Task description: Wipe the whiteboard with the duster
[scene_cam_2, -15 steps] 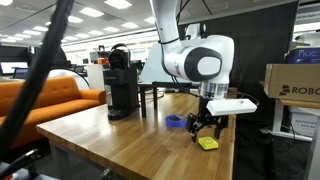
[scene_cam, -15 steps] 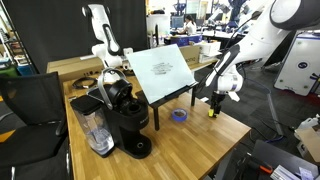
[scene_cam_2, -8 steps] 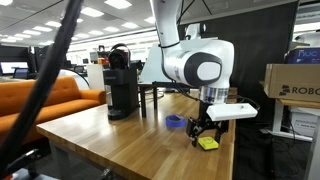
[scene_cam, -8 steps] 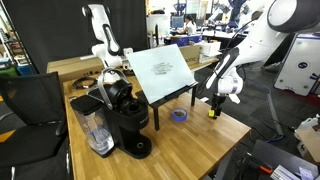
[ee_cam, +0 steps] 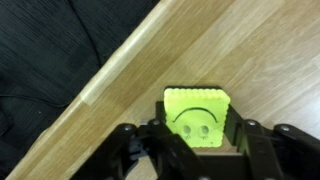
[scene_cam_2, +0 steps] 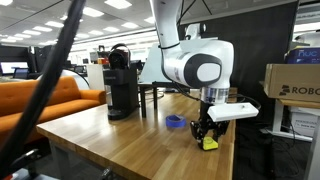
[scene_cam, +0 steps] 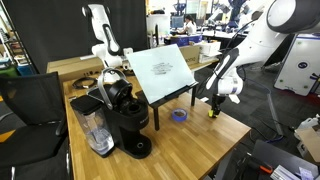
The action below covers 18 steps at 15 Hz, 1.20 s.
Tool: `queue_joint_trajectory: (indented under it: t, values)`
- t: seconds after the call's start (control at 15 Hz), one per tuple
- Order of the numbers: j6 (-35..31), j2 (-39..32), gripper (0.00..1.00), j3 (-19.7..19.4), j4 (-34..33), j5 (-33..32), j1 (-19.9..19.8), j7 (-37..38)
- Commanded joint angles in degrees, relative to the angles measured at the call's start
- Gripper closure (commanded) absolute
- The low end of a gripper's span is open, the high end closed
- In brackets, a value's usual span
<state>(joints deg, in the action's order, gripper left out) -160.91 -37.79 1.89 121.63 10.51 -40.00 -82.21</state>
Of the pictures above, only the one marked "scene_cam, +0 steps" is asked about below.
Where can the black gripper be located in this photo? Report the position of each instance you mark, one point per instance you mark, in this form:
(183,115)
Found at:
(216,100)

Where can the yellow smiley duster block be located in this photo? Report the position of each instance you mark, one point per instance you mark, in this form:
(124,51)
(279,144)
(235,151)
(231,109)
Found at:
(211,114)

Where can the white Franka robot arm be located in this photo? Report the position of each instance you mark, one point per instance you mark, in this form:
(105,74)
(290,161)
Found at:
(260,40)

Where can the black whiteboard stand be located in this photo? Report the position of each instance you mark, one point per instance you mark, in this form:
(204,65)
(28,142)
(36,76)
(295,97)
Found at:
(156,120)

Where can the white whiteboard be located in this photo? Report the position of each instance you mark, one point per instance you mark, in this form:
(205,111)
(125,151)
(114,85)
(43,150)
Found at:
(160,83)

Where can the white floor paper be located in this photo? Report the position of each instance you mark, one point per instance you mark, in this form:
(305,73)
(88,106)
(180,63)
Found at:
(204,99)

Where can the blue tape roll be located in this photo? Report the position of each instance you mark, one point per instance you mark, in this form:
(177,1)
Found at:
(174,116)

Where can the cardboard box with black print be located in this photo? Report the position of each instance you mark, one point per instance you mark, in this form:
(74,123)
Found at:
(191,53)

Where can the white cardboard box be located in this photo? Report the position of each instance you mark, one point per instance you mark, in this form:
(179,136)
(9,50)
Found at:
(210,47)

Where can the blue cardboard box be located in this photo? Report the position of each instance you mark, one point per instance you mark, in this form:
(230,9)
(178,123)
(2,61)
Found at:
(183,40)

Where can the white panel blue logo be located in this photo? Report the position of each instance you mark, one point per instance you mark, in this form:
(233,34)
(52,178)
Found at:
(293,76)

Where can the seated person white shirt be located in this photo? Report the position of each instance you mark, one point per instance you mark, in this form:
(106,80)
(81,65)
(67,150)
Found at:
(190,26)

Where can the black coffee machine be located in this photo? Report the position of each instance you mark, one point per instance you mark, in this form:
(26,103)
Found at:
(130,123)

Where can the white plastic jug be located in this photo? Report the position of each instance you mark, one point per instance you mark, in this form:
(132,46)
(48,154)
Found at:
(308,124)

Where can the computer monitor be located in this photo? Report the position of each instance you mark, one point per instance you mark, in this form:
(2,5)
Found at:
(177,22)

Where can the open brown cardboard box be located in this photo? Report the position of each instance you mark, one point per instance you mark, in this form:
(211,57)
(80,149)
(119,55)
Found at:
(311,143)

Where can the long flat cardboard box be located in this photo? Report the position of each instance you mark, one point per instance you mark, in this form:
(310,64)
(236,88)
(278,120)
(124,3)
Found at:
(73,68)

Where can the black curtain backdrop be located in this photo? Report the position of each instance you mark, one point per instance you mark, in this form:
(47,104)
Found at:
(56,30)

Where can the black mesh office chair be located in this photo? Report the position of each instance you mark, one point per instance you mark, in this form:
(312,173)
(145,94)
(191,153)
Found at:
(30,96)

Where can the blue plastic bin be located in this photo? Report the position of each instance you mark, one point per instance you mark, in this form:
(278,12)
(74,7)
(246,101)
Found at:
(26,70)

